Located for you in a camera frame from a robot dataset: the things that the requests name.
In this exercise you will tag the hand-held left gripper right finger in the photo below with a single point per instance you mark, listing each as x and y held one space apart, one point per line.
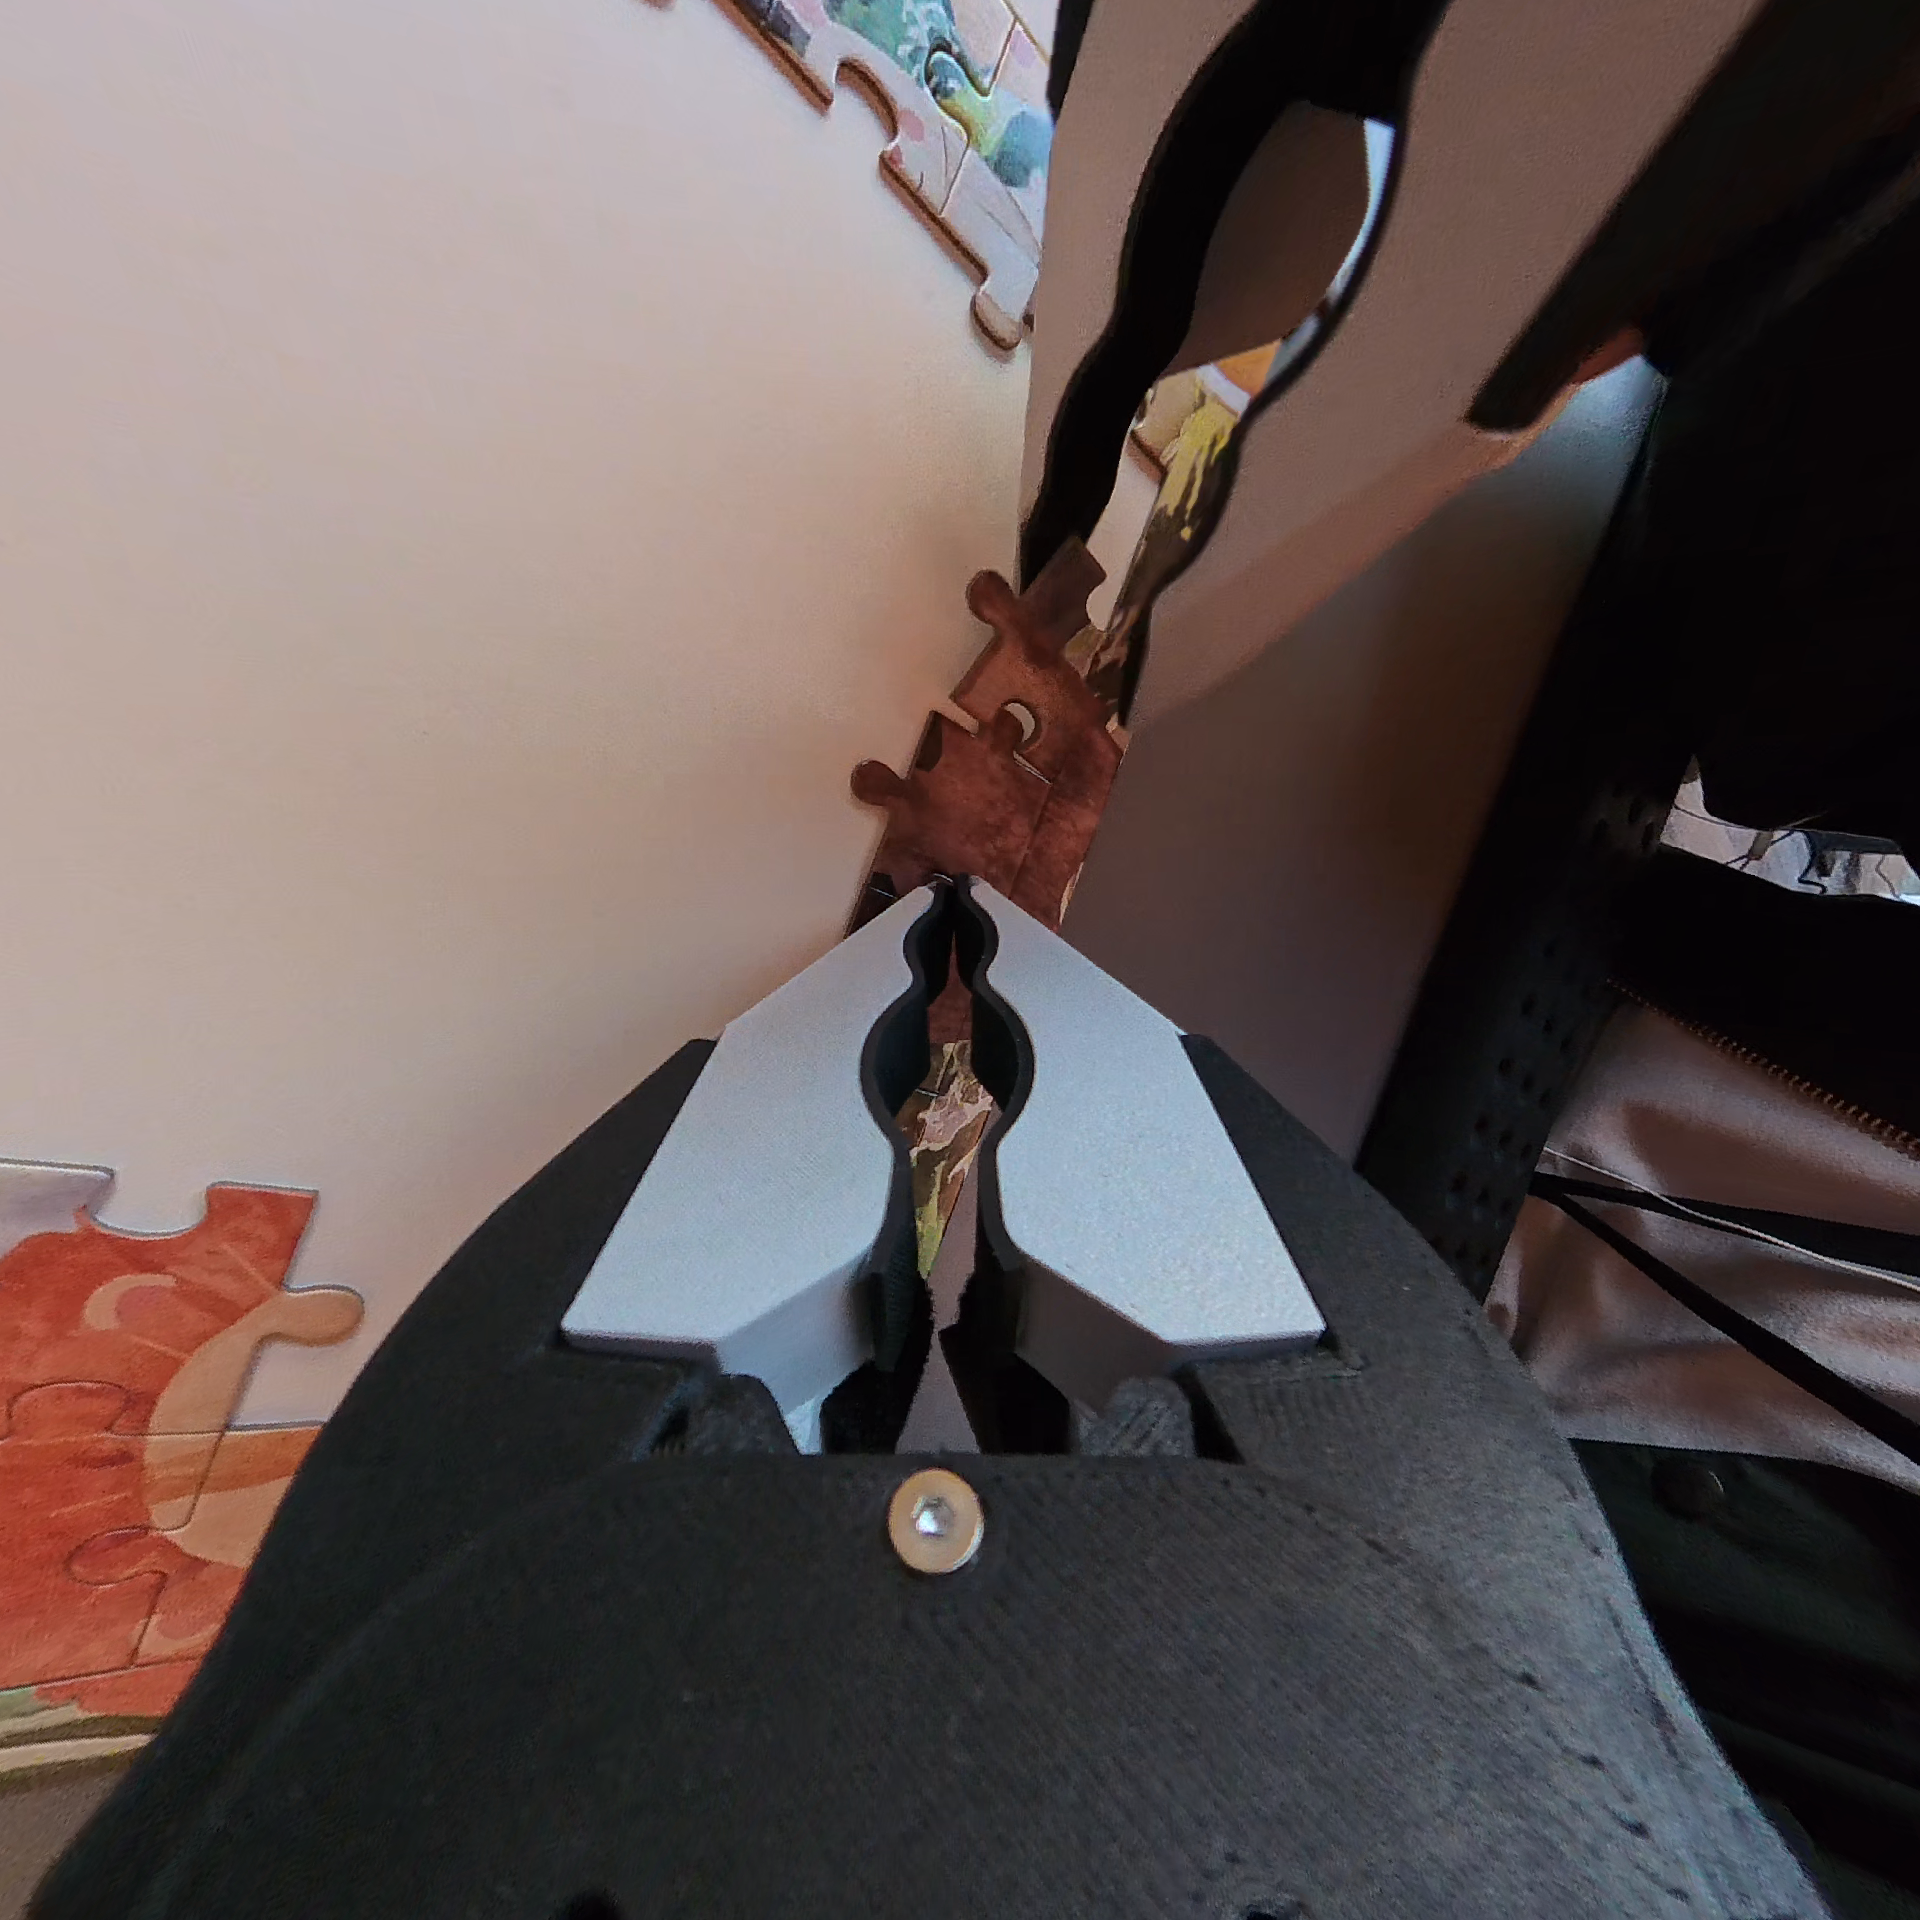
1155 1201

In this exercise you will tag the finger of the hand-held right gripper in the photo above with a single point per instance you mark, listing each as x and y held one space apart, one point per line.
1095 224
1530 181

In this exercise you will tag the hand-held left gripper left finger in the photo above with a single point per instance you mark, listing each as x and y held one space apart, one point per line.
750 1201

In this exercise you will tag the green brown jigsaw piece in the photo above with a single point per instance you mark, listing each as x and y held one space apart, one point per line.
945 1141

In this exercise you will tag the partly assembled jigsaw puzzle board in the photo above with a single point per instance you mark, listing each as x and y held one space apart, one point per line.
451 600

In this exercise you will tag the black perforated chair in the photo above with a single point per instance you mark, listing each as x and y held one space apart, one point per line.
1530 975

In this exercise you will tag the person's dark jacket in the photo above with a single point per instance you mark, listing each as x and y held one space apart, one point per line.
1801 600

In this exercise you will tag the person's beige trousers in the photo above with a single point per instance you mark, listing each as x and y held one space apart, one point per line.
1651 1081

